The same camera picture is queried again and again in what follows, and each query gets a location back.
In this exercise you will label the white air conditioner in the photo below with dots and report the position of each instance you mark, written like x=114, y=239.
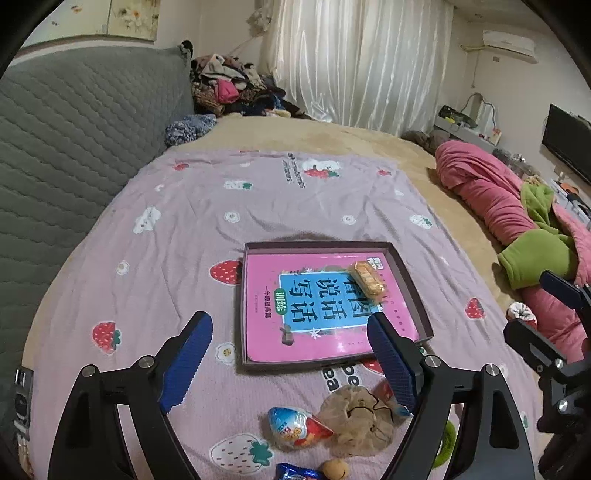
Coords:
x=508, y=46

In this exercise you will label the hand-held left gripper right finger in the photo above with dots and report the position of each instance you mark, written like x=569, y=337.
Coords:
x=392, y=364

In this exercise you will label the black device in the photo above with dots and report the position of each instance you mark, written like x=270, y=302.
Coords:
x=21, y=406

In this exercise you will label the pile of clothes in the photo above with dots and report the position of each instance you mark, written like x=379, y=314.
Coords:
x=226, y=87

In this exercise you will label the cluttered white cabinet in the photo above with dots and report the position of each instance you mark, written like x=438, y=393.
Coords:
x=565, y=189

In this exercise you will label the white arched mirror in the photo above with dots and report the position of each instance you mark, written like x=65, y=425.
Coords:
x=482, y=110

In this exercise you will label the green fleece blanket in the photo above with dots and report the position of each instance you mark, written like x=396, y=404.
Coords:
x=535, y=254

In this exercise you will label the blue candy wrapper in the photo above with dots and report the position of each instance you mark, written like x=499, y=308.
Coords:
x=295, y=473

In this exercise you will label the pink book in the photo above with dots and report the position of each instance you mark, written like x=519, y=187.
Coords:
x=277, y=332

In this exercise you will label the dark grey cloth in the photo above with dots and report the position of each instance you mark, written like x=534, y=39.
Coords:
x=420, y=140

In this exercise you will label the pink quilt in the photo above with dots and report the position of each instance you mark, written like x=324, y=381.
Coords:
x=485, y=194

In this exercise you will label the white curtain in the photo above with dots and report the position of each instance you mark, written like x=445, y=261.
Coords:
x=360, y=60

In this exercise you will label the beige cloth hair scrunchie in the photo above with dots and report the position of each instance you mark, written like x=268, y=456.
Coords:
x=355, y=415

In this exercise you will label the dark shallow box tray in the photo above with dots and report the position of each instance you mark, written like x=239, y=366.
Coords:
x=242, y=323

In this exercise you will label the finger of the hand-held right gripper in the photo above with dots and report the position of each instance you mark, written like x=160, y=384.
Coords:
x=531, y=339
x=563, y=288

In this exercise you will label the black television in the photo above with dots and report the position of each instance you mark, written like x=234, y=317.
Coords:
x=565, y=138

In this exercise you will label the floral wall painting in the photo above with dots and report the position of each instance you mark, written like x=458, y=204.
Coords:
x=129, y=18

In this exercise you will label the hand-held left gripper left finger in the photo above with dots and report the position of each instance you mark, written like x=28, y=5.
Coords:
x=184, y=364

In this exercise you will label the green hair scrunchie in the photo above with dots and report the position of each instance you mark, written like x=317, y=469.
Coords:
x=447, y=443

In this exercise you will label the grey quilted headboard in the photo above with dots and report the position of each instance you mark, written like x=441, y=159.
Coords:
x=69, y=161

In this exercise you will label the small yellow round toy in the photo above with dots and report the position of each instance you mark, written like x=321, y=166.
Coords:
x=335, y=470

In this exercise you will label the rice cracker packet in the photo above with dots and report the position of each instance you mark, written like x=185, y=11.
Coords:
x=367, y=279

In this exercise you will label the white dressing desk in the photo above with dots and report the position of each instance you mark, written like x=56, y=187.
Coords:
x=466, y=134

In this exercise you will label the foil-wrapped toy egg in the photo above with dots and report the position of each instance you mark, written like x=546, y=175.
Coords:
x=288, y=427

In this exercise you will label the purple strawberry printed blanket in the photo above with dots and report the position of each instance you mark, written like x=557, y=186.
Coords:
x=184, y=230

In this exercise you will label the blue knitted cloth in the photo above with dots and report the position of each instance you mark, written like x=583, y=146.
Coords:
x=189, y=128

